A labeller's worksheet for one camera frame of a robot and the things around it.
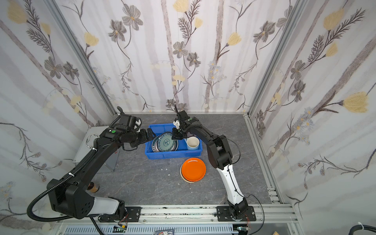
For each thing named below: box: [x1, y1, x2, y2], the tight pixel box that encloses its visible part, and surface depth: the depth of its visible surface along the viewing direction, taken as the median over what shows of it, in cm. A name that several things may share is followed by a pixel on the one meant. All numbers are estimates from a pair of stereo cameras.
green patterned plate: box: [157, 132, 176, 152], surface depth 100 cm
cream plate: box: [179, 164, 195, 184], surface depth 86 cm
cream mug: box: [186, 136, 200, 150], surface depth 94 cm
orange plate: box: [181, 157, 207, 183], surface depth 90 cm
